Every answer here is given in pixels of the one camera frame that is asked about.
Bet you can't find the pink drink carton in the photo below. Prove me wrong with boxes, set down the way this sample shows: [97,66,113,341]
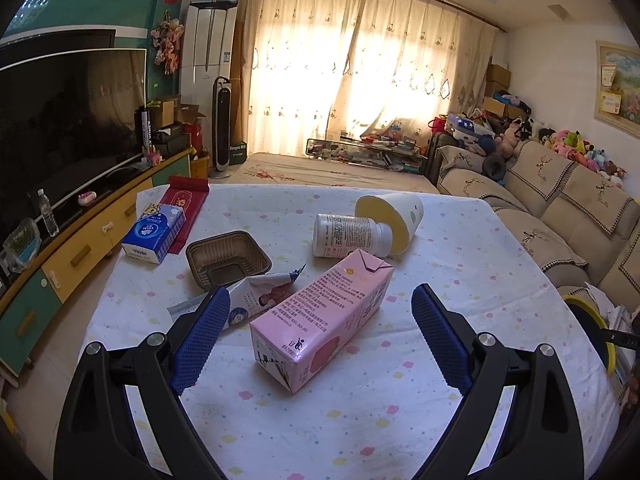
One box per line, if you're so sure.
[249,248,396,395]

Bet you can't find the large curved television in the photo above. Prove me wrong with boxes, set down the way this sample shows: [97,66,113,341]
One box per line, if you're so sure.
[0,48,148,223]

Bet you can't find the clear water bottle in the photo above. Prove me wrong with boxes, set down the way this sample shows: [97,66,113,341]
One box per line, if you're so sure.
[37,188,60,237]

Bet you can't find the glass coffee table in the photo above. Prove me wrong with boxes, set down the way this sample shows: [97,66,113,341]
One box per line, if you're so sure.
[304,134,432,173]

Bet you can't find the dark round cushion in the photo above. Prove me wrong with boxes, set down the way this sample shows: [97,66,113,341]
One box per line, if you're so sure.
[484,152,509,182]

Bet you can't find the black tower fan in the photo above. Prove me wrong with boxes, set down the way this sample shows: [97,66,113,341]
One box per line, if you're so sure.
[208,75,234,180]

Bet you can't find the black flat television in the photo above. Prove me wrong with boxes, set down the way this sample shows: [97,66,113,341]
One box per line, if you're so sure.
[0,28,117,58]

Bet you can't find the pile of plush toys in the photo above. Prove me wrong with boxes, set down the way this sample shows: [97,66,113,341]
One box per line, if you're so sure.
[537,129,629,190]

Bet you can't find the cream patterned curtains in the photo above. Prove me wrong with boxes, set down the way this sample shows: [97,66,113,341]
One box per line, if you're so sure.
[234,0,499,161]

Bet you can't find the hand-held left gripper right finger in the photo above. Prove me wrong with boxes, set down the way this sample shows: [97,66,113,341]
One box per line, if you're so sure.
[411,283,587,480]

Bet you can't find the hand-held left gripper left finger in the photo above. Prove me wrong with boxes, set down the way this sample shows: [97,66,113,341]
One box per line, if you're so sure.
[52,283,232,480]

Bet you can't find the black device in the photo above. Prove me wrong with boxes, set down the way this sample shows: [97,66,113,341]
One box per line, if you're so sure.
[152,122,187,157]

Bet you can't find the pale yellow paper cup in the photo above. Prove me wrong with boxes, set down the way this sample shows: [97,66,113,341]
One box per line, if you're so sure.
[354,190,425,257]

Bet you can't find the star patterned bag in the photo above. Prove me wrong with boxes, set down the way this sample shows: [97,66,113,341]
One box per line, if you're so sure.
[444,113,494,142]

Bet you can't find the white standing air conditioner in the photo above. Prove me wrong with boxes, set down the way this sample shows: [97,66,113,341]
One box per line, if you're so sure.
[179,1,239,161]

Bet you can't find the black bin with yellow rim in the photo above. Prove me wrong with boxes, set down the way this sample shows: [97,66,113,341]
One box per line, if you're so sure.
[561,294,617,377]

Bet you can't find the hanging flower decoration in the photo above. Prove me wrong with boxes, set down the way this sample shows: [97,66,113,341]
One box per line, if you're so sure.
[151,9,187,76]

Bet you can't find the brown plastic tray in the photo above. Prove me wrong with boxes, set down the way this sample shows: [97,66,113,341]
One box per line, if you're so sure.
[185,230,273,291]

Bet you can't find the yellow and green television cabinet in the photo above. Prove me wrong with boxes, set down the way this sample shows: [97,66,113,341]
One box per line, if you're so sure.
[0,147,211,378]

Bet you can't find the cardboard box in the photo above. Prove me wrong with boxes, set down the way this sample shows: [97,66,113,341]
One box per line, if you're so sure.
[154,94,182,129]

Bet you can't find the framed wall picture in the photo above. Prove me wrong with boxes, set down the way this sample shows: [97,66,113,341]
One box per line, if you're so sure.
[594,40,640,127]

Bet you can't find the beige sofa with covers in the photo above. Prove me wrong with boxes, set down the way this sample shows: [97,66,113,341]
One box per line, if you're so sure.
[434,139,640,323]

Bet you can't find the stack of cardboard boxes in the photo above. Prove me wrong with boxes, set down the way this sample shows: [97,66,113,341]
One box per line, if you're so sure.
[484,63,512,100]

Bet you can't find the red paper packet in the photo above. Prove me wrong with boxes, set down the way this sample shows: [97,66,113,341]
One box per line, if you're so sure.
[157,175,210,255]

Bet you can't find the blue tissue pack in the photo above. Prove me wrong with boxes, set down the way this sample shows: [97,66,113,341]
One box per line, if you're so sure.
[121,203,187,265]

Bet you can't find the dotted white tablecloth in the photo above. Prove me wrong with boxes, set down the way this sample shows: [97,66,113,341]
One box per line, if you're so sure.
[82,182,622,480]

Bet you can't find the crumpled white tube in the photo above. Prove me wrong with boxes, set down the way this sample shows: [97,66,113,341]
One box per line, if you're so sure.
[166,264,307,334]

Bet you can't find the black tall box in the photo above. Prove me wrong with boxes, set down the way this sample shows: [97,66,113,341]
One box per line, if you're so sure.
[134,106,157,155]

